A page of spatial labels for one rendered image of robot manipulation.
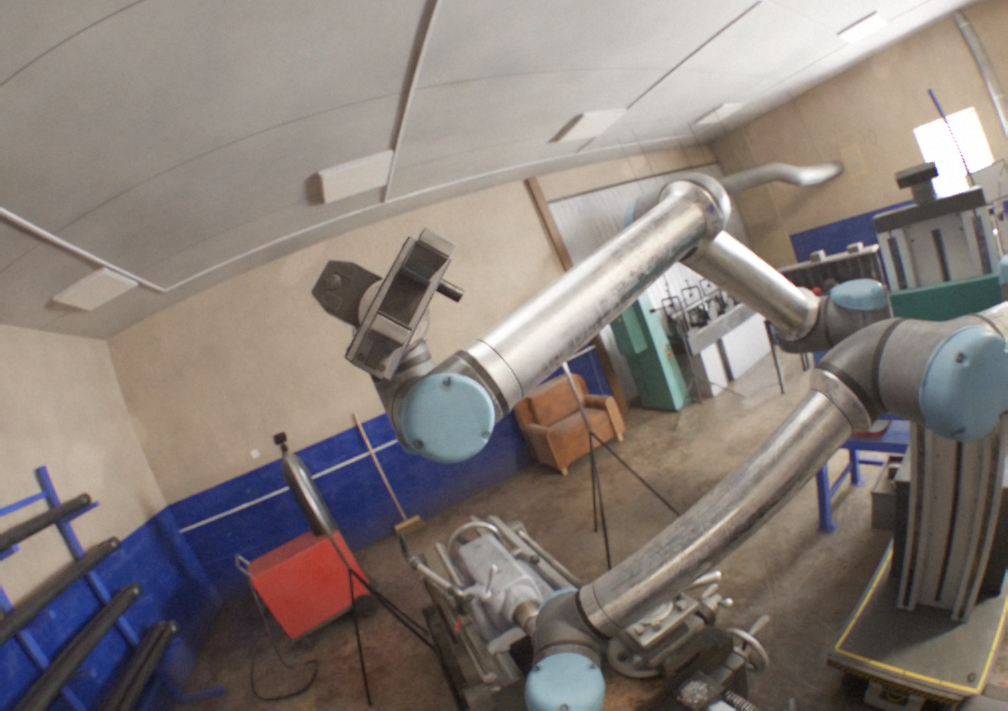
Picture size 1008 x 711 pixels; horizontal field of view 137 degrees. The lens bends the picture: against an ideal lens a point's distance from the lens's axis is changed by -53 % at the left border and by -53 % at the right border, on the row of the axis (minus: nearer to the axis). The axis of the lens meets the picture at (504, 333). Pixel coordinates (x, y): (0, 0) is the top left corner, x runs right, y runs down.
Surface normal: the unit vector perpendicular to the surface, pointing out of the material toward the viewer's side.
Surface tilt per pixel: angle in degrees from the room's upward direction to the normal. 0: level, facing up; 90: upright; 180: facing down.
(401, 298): 90
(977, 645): 0
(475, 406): 91
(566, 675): 17
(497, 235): 90
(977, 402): 89
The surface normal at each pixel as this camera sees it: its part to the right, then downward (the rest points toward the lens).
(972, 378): -0.23, 0.13
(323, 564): 0.61, -0.21
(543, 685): -0.08, -0.98
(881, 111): -0.86, 0.37
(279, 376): 0.34, -0.08
